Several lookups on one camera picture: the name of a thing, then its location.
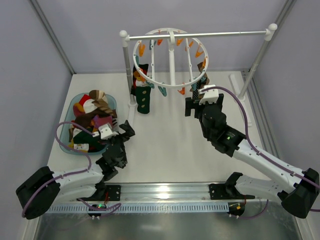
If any slotted cable duct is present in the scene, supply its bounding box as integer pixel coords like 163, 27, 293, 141
47, 202, 229, 214

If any white round clip hanger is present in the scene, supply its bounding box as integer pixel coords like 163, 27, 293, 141
124, 28, 211, 89

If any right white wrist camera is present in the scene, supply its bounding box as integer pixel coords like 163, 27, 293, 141
199, 84, 219, 105

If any translucent blue plastic basin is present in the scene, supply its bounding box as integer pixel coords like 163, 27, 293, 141
59, 92, 117, 155

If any tan ribbed sock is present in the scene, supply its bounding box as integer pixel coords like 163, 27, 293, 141
197, 61, 210, 88

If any dark green dotted sock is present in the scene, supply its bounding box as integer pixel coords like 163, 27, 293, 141
135, 86, 151, 115

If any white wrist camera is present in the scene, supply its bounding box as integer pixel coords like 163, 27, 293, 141
98, 123, 119, 140
199, 84, 219, 105

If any teal plastic clip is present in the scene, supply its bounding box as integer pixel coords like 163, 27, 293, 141
158, 86, 167, 97

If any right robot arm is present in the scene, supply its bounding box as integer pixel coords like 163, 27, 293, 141
185, 94, 320, 219

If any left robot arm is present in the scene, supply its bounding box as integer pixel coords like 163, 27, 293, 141
15, 121, 136, 220

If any orange plastic clip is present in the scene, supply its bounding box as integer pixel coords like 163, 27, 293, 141
178, 87, 186, 95

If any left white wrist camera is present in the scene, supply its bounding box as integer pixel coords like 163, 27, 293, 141
98, 123, 119, 140

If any aluminium mounting rail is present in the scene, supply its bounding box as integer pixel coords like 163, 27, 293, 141
29, 181, 271, 204

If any white metal clothes rack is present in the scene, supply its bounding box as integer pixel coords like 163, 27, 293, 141
119, 23, 279, 126

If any pile of colourful socks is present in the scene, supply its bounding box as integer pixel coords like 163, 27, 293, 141
66, 90, 118, 155

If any black white striped sock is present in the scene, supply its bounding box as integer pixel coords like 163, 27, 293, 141
191, 80, 202, 100

